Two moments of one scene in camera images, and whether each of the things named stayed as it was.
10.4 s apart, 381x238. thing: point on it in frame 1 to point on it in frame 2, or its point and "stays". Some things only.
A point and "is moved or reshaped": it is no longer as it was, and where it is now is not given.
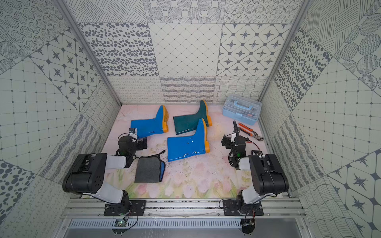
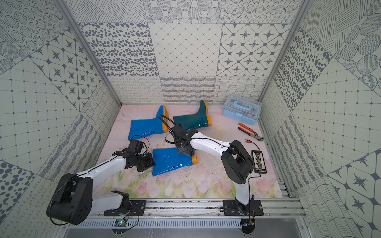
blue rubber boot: (180, 147) is moved or reshaped
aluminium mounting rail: (279, 207) stays
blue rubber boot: (146, 127) stays
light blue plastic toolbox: (243, 109) stays
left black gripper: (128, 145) to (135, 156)
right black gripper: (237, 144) to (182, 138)
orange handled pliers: (253, 133) stays
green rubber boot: (184, 123) stays
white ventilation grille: (155, 223) stays
